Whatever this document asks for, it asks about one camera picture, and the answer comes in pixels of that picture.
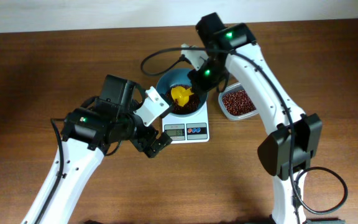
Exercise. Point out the yellow plastic measuring scoop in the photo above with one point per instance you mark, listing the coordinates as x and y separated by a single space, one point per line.
181 95

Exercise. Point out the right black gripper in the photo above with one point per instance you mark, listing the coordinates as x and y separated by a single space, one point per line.
196 78

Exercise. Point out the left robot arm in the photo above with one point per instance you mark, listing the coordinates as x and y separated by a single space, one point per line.
124 111

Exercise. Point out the red adzuki beans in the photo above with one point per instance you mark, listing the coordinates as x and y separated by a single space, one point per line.
236 103

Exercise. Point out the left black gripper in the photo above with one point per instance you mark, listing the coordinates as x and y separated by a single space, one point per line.
150 144

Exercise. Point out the white digital kitchen scale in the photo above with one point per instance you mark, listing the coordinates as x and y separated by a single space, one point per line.
188 128

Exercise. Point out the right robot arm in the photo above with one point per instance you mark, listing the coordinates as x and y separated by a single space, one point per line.
292 135

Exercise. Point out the clear plastic bean container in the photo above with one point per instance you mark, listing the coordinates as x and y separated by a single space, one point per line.
230 89

